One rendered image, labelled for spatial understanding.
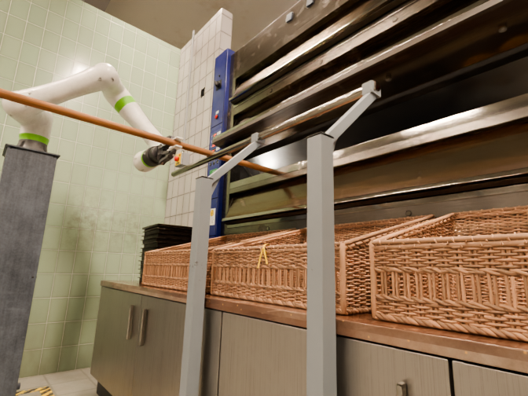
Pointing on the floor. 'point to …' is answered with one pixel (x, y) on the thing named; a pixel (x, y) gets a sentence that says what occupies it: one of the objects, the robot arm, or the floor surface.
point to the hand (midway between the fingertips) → (175, 144)
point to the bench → (287, 351)
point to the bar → (317, 295)
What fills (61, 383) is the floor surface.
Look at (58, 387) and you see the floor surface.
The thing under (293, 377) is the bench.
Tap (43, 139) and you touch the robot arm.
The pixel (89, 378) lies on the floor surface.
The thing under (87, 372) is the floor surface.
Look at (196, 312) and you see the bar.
